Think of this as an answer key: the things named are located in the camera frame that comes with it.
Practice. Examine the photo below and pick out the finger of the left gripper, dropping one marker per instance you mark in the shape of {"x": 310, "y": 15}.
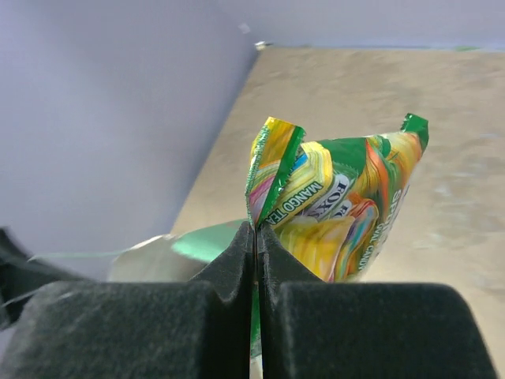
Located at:
{"x": 22, "y": 276}

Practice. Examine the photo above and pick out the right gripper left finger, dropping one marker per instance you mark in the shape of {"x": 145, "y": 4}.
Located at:
{"x": 89, "y": 329}

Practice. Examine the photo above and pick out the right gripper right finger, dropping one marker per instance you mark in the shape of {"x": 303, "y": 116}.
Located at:
{"x": 313, "y": 329}

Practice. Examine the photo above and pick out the green patterned paper bag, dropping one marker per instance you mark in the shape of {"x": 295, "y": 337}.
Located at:
{"x": 163, "y": 258}

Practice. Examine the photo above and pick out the green yellow Fox's candy bag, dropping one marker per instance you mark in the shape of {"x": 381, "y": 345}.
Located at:
{"x": 332, "y": 202}

